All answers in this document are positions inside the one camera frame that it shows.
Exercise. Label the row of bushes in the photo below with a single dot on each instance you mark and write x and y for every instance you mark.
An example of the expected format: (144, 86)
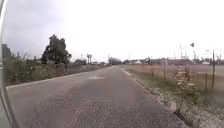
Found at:
(26, 70)

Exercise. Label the dark tree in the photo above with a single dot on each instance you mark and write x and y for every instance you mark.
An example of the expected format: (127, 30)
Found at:
(56, 50)

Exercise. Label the tall flowering weed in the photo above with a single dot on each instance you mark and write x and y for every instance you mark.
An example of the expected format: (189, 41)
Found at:
(182, 80)

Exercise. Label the dry grass verge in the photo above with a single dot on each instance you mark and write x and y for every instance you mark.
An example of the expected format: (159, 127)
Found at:
(156, 79)

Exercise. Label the grey asphalt road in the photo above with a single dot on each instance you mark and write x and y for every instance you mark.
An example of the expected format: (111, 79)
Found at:
(100, 100)

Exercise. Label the row of low buildings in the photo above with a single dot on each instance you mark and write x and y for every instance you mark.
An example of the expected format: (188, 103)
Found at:
(166, 61)

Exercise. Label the pale gravel strip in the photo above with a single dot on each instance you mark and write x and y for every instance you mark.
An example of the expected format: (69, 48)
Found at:
(171, 104)

